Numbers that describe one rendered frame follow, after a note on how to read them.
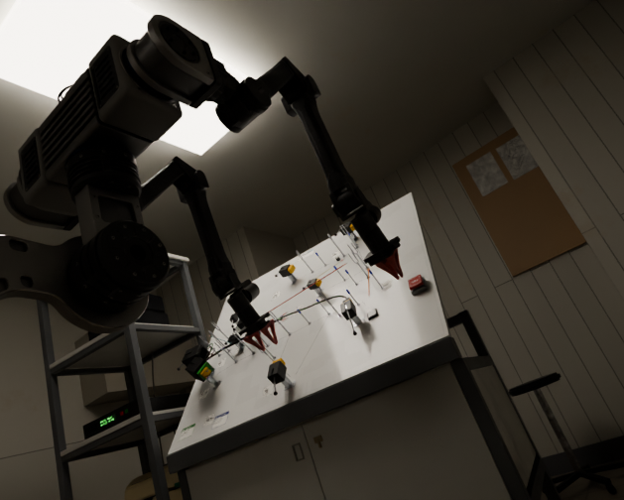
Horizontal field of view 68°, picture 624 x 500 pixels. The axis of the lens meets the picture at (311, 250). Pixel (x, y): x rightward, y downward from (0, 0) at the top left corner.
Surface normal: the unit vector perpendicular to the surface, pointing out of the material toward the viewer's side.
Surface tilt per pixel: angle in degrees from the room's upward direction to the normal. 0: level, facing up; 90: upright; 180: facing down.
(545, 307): 90
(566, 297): 90
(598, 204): 90
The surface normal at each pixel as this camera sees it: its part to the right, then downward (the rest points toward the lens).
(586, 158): -0.57, -0.13
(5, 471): 0.76, -0.47
